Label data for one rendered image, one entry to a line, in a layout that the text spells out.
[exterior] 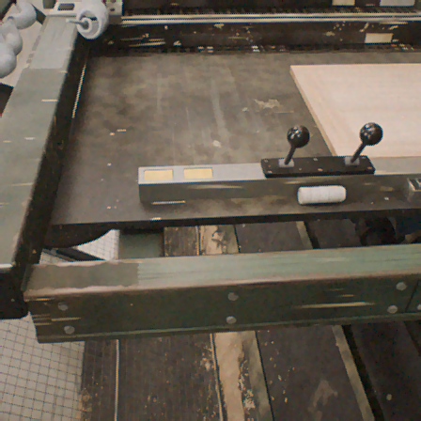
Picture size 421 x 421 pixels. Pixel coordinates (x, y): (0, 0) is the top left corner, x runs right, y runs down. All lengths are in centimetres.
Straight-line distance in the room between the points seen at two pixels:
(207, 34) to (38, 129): 71
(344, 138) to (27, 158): 62
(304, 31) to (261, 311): 100
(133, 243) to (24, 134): 27
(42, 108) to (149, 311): 47
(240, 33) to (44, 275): 101
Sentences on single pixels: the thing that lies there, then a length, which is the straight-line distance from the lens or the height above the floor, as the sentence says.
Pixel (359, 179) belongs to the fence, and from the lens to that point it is 95.
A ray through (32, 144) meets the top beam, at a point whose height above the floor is 188.
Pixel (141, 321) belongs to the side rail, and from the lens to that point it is 75.
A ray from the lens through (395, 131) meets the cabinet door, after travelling 116.
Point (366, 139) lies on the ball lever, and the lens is 86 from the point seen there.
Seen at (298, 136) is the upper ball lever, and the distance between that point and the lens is 81.
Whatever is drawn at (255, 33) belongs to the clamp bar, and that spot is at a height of 143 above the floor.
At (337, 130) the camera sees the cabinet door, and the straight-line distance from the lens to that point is 112.
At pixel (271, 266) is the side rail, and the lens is 72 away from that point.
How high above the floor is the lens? 195
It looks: 25 degrees down
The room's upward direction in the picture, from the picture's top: 66 degrees counter-clockwise
